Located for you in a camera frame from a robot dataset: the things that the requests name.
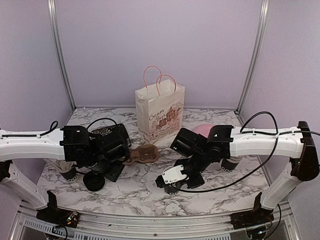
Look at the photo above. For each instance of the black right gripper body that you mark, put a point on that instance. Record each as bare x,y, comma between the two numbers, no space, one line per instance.
198,182

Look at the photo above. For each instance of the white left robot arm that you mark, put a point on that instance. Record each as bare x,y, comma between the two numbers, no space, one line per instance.
101,153

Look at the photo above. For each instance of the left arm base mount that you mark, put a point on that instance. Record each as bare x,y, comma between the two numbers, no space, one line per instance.
53,214

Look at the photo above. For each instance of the aluminium frame post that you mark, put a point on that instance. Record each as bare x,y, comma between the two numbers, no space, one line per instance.
59,52
258,42

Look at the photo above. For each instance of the black cup holding straws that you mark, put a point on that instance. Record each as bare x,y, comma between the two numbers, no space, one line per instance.
70,174

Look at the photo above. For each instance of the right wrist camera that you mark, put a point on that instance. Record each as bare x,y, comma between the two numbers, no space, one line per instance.
170,176

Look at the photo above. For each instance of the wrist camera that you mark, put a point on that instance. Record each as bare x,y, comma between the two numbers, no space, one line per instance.
99,168
170,176

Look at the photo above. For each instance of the white printed paper bag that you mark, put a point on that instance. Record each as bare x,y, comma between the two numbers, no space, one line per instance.
159,107

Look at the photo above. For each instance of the stack of paper cups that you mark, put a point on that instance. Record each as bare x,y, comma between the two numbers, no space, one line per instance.
229,164

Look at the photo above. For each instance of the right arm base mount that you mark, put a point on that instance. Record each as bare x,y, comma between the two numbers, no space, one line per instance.
256,216

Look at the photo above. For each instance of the stack of black lids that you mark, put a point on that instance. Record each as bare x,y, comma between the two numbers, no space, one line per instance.
93,182

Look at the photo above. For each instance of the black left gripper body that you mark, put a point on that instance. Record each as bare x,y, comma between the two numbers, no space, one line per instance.
113,174

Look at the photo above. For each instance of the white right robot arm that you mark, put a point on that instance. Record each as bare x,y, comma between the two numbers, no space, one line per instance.
225,142

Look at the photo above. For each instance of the front aluminium rail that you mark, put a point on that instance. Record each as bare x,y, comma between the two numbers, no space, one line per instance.
99,226

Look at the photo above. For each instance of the brown cardboard cup carrier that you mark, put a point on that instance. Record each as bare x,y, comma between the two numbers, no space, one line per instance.
143,154

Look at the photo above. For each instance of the left aluminium frame post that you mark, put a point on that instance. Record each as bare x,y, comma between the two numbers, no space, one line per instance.
59,52

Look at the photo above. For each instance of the pink round plate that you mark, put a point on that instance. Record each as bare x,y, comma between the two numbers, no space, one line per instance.
203,129

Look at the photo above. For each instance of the black floral square plate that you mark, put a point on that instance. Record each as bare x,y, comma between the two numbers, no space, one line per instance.
108,130

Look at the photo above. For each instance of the right aluminium frame post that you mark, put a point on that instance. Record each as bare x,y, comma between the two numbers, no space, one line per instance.
258,42

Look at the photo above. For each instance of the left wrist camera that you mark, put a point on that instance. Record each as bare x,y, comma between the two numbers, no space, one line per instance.
99,168

